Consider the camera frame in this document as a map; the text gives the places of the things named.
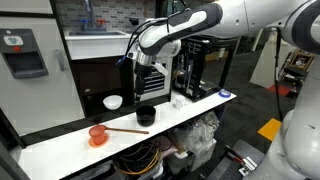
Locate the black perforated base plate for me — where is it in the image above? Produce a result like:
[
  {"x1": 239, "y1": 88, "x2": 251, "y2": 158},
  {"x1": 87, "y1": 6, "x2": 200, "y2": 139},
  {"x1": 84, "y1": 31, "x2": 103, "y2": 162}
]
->
[{"x1": 206, "y1": 139, "x2": 268, "y2": 180}]

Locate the clear plastic bag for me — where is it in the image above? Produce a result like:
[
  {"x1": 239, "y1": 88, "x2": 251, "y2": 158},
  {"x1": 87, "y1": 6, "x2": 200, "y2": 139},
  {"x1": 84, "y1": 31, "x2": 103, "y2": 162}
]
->
[{"x1": 172, "y1": 110, "x2": 221, "y2": 158}]

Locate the white bowl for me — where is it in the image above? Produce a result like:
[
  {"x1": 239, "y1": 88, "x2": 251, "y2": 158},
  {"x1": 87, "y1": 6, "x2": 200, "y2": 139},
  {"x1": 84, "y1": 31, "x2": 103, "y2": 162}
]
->
[{"x1": 102, "y1": 94, "x2": 124, "y2": 111}]

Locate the blue tape roll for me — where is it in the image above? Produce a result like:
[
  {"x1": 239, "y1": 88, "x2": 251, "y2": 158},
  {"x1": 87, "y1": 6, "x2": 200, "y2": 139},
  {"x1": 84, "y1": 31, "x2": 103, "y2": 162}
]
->
[{"x1": 218, "y1": 88, "x2": 232, "y2": 99}]

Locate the black base cable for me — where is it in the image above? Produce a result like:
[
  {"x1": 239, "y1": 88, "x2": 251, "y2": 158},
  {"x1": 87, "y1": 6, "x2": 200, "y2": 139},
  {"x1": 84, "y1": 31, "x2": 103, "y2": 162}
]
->
[{"x1": 273, "y1": 28, "x2": 285, "y2": 122}]

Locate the white toy fridge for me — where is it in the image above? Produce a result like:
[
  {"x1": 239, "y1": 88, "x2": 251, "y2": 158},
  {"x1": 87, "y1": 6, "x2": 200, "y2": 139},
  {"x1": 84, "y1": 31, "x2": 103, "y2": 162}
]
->
[{"x1": 0, "y1": 0, "x2": 86, "y2": 138}]

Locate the white plastic container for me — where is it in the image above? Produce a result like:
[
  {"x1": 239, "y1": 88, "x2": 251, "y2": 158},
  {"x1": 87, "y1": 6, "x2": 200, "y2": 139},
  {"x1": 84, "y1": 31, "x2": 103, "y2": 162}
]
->
[{"x1": 167, "y1": 151, "x2": 192, "y2": 175}]

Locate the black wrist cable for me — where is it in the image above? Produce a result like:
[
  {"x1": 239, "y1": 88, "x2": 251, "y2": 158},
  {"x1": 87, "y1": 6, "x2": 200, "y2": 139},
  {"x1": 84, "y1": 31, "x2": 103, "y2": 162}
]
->
[{"x1": 115, "y1": 17, "x2": 168, "y2": 66}]

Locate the grey pot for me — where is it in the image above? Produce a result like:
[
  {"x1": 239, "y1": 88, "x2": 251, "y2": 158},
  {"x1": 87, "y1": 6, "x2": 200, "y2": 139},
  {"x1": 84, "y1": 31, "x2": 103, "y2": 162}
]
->
[{"x1": 128, "y1": 16, "x2": 142, "y2": 28}]

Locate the orange saucer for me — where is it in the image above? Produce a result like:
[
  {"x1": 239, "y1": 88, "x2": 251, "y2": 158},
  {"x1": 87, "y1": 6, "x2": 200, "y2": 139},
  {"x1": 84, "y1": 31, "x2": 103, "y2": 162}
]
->
[{"x1": 87, "y1": 134, "x2": 110, "y2": 149}]

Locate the wooden spoon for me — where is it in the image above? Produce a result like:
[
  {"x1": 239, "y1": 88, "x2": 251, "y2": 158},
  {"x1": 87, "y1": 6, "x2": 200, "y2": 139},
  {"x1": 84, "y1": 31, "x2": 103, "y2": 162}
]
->
[{"x1": 103, "y1": 124, "x2": 150, "y2": 136}]

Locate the orange plastic cup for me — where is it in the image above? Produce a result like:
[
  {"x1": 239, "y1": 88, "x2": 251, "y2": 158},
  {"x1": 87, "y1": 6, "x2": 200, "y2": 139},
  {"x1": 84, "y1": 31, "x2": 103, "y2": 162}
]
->
[{"x1": 88, "y1": 124, "x2": 107, "y2": 146}]

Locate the black 3D printer frame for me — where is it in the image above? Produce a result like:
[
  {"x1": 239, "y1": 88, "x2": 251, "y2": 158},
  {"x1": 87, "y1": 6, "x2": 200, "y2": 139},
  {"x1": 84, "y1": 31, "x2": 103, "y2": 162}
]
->
[{"x1": 172, "y1": 35, "x2": 235, "y2": 103}]

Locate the white board panel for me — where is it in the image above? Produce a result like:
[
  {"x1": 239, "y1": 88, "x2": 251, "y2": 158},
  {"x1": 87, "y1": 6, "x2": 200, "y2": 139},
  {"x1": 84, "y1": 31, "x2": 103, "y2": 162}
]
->
[{"x1": 249, "y1": 31, "x2": 285, "y2": 90}]

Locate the yellow cable bundle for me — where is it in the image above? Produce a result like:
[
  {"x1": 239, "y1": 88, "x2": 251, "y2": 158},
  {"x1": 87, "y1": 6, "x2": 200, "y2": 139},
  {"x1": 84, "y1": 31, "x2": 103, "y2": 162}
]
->
[{"x1": 118, "y1": 146, "x2": 162, "y2": 176}]

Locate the white toy kitchen stove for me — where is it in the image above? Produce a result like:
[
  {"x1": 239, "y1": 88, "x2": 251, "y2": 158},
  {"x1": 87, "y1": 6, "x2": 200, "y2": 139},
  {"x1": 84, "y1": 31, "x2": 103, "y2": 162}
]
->
[{"x1": 64, "y1": 29, "x2": 175, "y2": 105}]

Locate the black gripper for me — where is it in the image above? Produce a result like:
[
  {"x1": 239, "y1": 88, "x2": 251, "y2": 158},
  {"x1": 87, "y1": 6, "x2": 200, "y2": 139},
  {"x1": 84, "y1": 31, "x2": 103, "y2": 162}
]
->
[{"x1": 133, "y1": 62, "x2": 154, "y2": 102}]

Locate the yellow floor marker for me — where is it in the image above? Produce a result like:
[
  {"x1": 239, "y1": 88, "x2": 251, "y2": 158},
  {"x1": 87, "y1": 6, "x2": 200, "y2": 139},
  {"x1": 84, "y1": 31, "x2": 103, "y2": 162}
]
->
[{"x1": 256, "y1": 117, "x2": 284, "y2": 142}]

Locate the clear bin with cables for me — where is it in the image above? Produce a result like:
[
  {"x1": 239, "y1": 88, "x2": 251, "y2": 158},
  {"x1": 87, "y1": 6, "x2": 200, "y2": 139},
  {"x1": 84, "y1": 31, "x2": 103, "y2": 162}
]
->
[{"x1": 112, "y1": 142, "x2": 165, "y2": 180}]

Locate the red floor marker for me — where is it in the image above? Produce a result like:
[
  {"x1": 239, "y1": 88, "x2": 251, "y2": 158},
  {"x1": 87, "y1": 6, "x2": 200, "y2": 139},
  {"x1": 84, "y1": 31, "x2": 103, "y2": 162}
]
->
[{"x1": 267, "y1": 83, "x2": 290, "y2": 97}]

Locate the silver metal bracket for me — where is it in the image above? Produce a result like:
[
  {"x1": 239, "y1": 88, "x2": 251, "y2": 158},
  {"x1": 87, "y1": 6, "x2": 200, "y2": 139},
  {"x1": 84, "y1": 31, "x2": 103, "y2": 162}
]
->
[{"x1": 237, "y1": 155, "x2": 259, "y2": 177}]

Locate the grey toy faucet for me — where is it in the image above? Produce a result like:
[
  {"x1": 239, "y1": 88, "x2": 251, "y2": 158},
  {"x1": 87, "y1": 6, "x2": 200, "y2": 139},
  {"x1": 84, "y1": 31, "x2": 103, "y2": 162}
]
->
[{"x1": 82, "y1": 0, "x2": 98, "y2": 32}]

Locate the pink plastic container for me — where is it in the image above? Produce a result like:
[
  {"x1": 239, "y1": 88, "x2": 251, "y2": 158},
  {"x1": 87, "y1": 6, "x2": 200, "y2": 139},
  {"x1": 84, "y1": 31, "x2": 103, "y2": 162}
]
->
[{"x1": 155, "y1": 135, "x2": 180, "y2": 158}]

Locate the black mug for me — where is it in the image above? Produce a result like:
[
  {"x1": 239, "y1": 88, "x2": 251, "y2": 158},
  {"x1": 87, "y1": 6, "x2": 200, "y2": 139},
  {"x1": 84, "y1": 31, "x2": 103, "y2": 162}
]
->
[{"x1": 135, "y1": 104, "x2": 157, "y2": 127}]

